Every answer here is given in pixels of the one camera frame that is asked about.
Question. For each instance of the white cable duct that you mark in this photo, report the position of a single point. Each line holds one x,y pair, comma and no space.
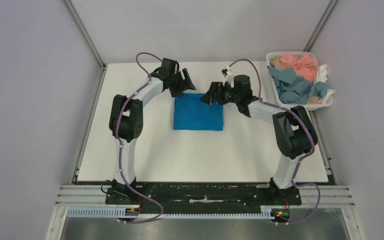
124,213

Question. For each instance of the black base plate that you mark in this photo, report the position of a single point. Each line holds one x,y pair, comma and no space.
201,197

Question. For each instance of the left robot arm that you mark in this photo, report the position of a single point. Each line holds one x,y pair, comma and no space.
127,121

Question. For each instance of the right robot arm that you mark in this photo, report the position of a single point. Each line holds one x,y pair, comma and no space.
293,130

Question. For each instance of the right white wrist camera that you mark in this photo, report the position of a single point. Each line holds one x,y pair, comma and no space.
228,75

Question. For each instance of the beige t shirt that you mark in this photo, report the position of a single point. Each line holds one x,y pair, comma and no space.
276,63

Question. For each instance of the white laundry basket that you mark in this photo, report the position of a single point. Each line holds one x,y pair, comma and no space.
313,103

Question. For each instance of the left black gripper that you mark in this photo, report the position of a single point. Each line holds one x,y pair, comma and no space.
184,84

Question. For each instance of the grey blue t shirt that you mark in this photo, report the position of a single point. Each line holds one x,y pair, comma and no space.
291,88

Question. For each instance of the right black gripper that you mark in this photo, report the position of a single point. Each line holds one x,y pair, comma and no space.
220,92

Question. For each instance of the pink t shirt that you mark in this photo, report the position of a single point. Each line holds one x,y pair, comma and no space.
305,66

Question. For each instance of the white t shirt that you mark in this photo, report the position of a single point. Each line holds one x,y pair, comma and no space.
325,92

